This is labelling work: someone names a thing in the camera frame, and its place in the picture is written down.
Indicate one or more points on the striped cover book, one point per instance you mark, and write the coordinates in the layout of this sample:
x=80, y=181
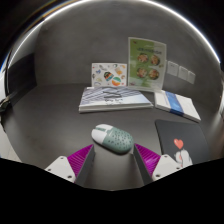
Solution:
x=113, y=98

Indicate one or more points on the black mouse pad, heart print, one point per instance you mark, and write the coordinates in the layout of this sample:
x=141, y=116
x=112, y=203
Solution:
x=180, y=133

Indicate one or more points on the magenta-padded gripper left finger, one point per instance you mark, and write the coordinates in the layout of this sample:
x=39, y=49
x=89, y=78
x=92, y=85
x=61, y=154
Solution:
x=80, y=160

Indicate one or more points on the white book with blue band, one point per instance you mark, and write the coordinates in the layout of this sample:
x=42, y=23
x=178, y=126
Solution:
x=175, y=103

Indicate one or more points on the white and green computer mouse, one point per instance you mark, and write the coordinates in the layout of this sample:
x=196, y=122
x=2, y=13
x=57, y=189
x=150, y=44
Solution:
x=113, y=140

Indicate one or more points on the green menu sign stand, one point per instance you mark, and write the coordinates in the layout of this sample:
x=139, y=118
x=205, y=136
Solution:
x=146, y=65

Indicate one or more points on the white sticker card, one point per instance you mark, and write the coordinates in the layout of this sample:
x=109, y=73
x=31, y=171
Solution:
x=109, y=75

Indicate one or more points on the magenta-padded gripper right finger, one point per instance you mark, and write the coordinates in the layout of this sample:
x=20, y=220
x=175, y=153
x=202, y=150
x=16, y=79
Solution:
x=150, y=161

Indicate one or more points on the white wall socket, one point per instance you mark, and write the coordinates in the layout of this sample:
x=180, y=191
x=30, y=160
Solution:
x=183, y=72
x=191, y=77
x=172, y=68

